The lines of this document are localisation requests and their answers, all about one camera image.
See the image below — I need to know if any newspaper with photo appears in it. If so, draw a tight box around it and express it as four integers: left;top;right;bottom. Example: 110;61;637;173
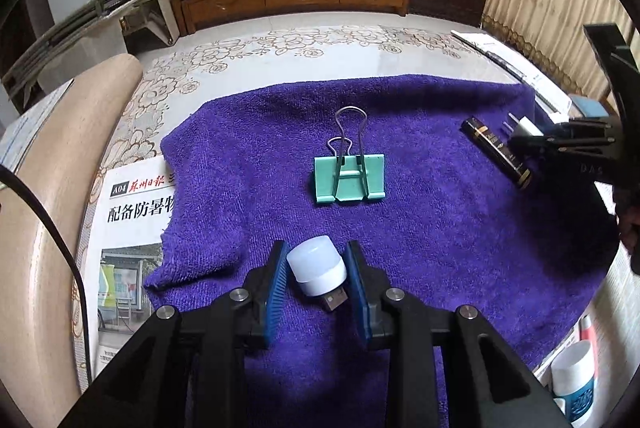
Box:
80;155;175;379

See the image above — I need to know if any white plug adapter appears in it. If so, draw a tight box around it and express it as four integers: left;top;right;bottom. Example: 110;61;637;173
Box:
507;112;542;143

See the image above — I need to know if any pink white tube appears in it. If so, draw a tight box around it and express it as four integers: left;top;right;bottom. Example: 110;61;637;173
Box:
579;314;599;379

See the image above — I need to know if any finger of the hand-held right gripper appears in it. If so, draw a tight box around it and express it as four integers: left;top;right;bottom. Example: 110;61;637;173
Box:
542;120;622;137
509;134;620;160

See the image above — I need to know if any blue box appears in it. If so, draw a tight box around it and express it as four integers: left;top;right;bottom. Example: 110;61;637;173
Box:
568;96;611;123

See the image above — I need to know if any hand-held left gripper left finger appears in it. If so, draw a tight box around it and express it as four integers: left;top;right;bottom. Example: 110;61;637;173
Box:
57;239;289;428

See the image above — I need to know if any beige wooden chair back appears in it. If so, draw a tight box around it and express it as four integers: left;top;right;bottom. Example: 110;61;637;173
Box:
0;54;145;424

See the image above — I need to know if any purple towel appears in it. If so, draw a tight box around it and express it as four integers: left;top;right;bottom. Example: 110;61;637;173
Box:
144;74;621;428

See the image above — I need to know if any white paper booklet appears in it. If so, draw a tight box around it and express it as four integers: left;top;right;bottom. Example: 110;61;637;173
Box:
450;30;572;113

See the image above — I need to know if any white USB light bulb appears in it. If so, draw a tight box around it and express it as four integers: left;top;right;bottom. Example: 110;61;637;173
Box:
286;236;349;313

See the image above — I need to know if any beige curtain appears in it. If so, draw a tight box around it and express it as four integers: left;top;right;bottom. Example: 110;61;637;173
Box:
481;0;632;101

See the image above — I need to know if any black cable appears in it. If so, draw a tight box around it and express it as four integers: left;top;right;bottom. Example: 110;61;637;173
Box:
0;167;94;384

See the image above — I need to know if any black gold cosmetic tube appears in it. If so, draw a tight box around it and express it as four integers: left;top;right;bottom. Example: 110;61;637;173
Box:
460;117;532;189

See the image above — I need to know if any floral tablecloth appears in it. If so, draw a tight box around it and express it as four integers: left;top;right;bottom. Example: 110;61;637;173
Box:
70;24;521;389

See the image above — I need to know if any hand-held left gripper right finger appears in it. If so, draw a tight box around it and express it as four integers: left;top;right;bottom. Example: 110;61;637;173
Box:
346;240;573;428

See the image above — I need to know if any white blue-label bottle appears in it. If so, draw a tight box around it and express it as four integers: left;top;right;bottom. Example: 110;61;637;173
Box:
550;340;597;426

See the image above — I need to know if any green binder clip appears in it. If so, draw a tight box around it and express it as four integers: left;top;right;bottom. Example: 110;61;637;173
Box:
313;106;387;207

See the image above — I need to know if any stack of grey folded boards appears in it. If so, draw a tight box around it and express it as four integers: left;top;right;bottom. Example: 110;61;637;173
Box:
1;0;156;101

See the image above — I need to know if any white side table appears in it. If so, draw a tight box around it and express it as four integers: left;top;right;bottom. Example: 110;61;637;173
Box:
119;0;180;49

